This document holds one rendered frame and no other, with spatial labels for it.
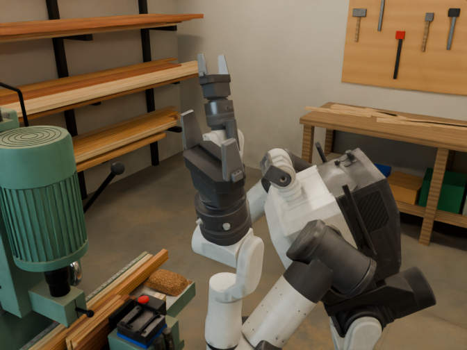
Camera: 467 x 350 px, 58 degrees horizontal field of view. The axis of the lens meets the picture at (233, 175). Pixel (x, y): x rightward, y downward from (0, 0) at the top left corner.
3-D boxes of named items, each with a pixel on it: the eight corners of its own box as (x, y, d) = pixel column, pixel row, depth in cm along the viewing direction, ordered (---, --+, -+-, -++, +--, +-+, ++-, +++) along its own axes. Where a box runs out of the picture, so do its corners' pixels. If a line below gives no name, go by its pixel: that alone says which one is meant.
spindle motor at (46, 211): (48, 282, 97) (21, 154, 84) (-2, 261, 104) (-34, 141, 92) (103, 244, 111) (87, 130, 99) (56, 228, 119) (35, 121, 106)
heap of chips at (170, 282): (176, 297, 137) (176, 287, 135) (142, 284, 143) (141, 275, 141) (192, 281, 144) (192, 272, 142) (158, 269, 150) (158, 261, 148)
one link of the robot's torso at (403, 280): (422, 285, 127) (404, 239, 121) (443, 314, 115) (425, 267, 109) (334, 319, 131) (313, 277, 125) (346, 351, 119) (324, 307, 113)
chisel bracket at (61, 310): (69, 332, 111) (63, 306, 108) (32, 314, 117) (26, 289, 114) (89, 314, 117) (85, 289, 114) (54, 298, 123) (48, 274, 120)
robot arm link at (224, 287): (205, 232, 75) (201, 295, 80) (249, 248, 71) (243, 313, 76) (224, 219, 80) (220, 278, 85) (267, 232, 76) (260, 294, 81)
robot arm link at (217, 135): (224, 114, 136) (229, 149, 137) (195, 118, 130) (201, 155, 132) (244, 111, 126) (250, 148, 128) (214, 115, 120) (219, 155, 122)
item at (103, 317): (80, 362, 113) (76, 342, 110) (75, 360, 113) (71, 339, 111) (126, 319, 127) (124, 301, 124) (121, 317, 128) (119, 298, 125)
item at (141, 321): (146, 349, 109) (144, 332, 107) (113, 335, 114) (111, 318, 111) (176, 317, 120) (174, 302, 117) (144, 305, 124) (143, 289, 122)
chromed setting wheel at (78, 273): (79, 294, 129) (73, 260, 124) (51, 282, 134) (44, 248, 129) (87, 288, 132) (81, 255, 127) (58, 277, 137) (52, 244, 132)
